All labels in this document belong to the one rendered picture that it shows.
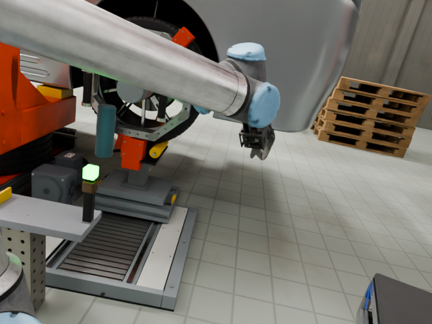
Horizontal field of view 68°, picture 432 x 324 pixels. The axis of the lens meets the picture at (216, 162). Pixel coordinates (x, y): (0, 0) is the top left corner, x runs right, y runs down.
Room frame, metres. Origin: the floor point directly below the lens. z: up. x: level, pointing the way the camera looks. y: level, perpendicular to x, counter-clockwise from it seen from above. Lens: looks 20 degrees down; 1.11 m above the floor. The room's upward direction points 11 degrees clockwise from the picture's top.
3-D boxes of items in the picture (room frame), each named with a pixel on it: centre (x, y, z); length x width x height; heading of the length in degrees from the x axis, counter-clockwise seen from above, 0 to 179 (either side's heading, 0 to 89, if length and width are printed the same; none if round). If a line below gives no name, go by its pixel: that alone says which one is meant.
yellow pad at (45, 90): (1.78, 0.97, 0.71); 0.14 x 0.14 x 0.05; 0
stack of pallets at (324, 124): (5.58, -2.28, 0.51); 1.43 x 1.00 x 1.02; 87
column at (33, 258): (0.97, 0.63, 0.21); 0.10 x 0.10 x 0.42; 0
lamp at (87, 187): (0.97, 0.40, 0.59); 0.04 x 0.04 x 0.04; 0
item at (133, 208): (1.82, 0.46, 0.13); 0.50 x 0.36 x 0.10; 90
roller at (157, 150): (1.75, 0.33, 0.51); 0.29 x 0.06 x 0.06; 0
